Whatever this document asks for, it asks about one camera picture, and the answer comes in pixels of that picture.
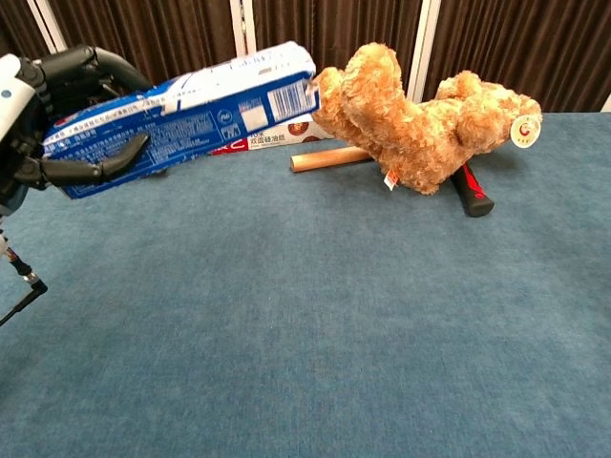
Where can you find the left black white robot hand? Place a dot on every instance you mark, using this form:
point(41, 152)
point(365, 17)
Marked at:
point(16, 105)

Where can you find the blue white toothpaste box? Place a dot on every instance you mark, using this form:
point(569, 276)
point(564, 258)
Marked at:
point(191, 119)

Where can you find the white red baking paper box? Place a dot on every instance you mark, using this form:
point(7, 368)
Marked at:
point(286, 138)

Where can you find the blue felt table cover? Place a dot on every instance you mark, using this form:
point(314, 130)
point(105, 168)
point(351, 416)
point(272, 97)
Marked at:
point(305, 310)

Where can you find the brown teddy bear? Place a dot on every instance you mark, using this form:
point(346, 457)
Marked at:
point(406, 129)

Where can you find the dark brown curtain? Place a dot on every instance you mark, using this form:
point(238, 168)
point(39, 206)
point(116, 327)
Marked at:
point(501, 43)

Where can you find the white frame post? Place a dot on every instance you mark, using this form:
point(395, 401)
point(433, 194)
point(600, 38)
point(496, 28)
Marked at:
point(425, 47)
point(48, 28)
point(240, 24)
point(607, 102)

